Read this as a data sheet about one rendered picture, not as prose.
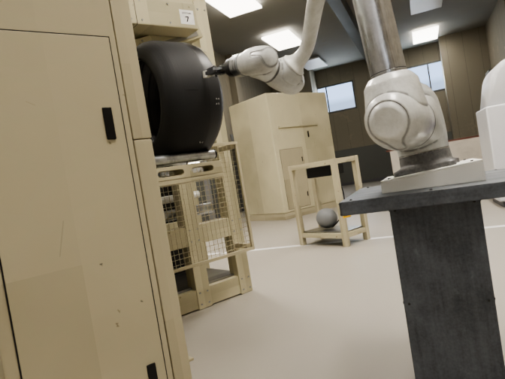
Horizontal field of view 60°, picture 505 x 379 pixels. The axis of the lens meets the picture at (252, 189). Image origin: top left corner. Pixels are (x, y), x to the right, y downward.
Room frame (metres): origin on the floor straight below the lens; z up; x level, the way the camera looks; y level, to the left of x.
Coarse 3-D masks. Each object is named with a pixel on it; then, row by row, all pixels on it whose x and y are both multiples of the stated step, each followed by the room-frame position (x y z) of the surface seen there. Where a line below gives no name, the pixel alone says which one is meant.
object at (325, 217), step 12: (348, 156) 4.06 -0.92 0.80; (288, 168) 4.39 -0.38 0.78; (300, 168) 4.26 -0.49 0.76; (312, 168) 4.24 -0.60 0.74; (324, 168) 4.12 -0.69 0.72; (336, 168) 3.93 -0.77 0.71; (312, 180) 4.57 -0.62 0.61; (336, 180) 3.93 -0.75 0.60; (360, 180) 4.13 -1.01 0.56; (336, 192) 3.94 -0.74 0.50; (300, 204) 4.38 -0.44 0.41; (300, 216) 4.36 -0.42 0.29; (324, 216) 4.22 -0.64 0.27; (336, 216) 4.23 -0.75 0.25; (348, 216) 3.97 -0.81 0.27; (360, 216) 4.14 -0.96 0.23; (300, 228) 4.36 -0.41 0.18; (324, 228) 4.38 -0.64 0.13; (336, 228) 4.25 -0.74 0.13; (348, 228) 4.13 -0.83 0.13; (360, 228) 4.09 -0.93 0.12; (300, 240) 4.38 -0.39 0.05; (348, 240) 3.94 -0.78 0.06
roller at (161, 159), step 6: (204, 150) 2.09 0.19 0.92; (210, 150) 2.11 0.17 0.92; (156, 156) 1.93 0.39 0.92; (162, 156) 1.95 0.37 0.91; (168, 156) 1.96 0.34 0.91; (174, 156) 1.98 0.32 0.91; (180, 156) 2.00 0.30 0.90; (186, 156) 2.02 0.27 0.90; (192, 156) 2.04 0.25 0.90; (198, 156) 2.06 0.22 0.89; (204, 156) 2.08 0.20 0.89; (210, 156) 2.10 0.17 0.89; (156, 162) 1.92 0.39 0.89; (162, 162) 1.94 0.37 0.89; (168, 162) 1.96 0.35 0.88; (174, 162) 1.99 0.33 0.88; (180, 162) 2.02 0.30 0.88
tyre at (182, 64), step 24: (144, 48) 2.00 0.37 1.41; (168, 48) 1.96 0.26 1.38; (192, 48) 2.05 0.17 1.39; (144, 72) 2.30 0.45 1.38; (168, 72) 1.89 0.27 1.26; (192, 72) 1.94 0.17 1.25; (144, 96) 2.37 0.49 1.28; (168, 96) 1.89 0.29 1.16; (192, 96) 1.92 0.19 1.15; (216, 96) 2.00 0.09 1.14; (168, 120) 1.91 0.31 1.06; (192, 120) 1.94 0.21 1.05; (216, 120) 2.03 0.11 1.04; (168, 144) 1.97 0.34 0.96; (192, 144) 2.02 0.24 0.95
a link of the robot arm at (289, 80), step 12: (312, 0) 1.52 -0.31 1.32; (324, 0) 1.53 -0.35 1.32; (312, 12) 1.55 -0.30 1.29; (312, 24) 1.59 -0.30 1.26; (312, 36) 1.63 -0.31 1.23; (300, 48) 1.68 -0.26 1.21; (312, 48) 1.67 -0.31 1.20; (288, 60) 1.70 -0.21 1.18; (300, 60) 1.70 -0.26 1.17; (288, 72) 1.70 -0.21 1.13; (300, 72) 1.72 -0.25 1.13; (276, 84) 1.73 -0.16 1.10; (288, 84) 1.74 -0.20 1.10; (300, 84) 1.76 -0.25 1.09
